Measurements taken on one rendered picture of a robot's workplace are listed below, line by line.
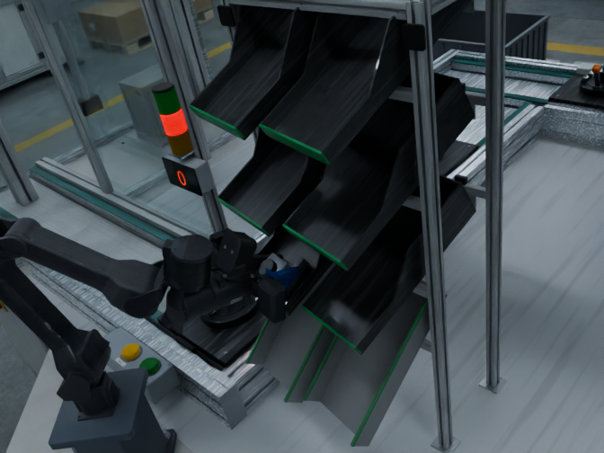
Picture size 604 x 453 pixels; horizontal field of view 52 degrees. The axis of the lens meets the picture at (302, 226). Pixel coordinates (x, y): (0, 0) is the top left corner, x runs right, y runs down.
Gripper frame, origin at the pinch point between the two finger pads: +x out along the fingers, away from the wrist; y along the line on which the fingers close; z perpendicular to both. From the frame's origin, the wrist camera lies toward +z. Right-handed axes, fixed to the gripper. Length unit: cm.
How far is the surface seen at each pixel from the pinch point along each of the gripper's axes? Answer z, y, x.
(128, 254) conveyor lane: -33, 77, 4
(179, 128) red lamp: 9.6, 48.2, 8.3
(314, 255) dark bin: -0.2, 0.1, 8.3
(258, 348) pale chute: -22.0, 8.5, 2.2
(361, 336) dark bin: -4.9, -16.9, 4.3
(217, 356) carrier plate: -29.4, 19.3, -1.0
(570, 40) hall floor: -29, 193, 406
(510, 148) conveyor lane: -9, 30, 105
